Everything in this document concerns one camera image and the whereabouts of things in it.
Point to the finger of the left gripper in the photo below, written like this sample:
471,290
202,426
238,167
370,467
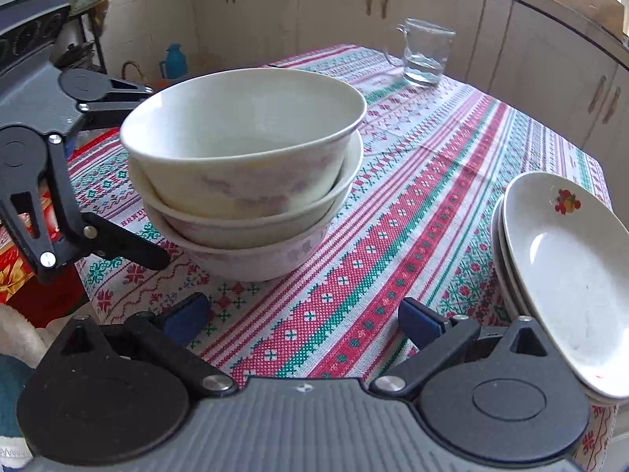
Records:
42,216
103,102

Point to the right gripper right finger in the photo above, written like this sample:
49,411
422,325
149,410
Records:
462,359

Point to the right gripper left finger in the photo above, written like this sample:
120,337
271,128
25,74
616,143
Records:
147,356

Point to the small white bowl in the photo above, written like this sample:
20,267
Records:
251,264

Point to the large white bowl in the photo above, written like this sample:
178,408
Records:
244,143

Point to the white plate with fruit print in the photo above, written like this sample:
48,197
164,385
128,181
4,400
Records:
570,255

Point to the medium white bowl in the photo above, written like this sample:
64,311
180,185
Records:
253,232

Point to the wicker basket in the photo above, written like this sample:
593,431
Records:
132,71

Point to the lower white plate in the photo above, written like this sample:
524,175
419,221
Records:
516,301

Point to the blue thermos jug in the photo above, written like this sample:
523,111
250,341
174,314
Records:
175,64

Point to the black metal shelf rack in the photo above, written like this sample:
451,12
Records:
86,51

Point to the red snack package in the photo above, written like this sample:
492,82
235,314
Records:
15,271

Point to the patterned tablecloth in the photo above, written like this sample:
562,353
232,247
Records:
416,223

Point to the clear glass mug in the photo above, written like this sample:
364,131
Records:
426,51

